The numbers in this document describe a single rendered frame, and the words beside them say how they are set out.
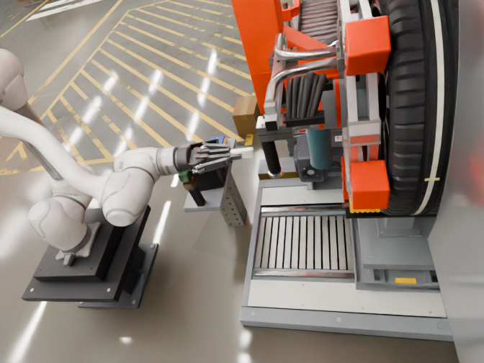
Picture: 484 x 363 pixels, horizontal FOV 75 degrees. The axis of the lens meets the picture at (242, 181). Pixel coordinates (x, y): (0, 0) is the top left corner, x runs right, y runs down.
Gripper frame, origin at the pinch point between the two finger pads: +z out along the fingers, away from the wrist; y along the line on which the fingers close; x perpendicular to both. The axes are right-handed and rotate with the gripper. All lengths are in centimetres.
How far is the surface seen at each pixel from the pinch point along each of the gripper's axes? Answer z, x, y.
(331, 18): 54, -43, -207
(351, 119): 28.4, 19.7, 15.7
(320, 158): 25.1, -23.3, -19.2
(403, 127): 37.1, 20.6, 21.6
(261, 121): 8.2, 15.1, 6.0
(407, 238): 57, -54, -1
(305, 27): 32, -44, -201
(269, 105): 11.1, 20.6, 7.8
